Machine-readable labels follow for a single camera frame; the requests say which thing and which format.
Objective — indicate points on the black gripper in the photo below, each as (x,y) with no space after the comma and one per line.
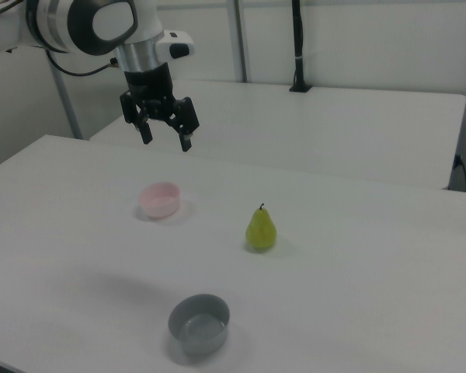
(149,85)

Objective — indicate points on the green pear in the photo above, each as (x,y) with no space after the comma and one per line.
(261,230)

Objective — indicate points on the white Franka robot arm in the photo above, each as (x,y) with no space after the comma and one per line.
(101,23)

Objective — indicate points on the pink bowl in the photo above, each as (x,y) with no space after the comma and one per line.
(159,200)

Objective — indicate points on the grey bowl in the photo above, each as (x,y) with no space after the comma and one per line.
(199,324)

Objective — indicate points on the white side table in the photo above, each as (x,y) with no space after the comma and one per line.
(295,128)

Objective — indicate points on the grey metal wall post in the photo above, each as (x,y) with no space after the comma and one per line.
(240,39)
(67,101)

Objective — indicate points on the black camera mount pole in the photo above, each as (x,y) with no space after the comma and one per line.
(298,50)

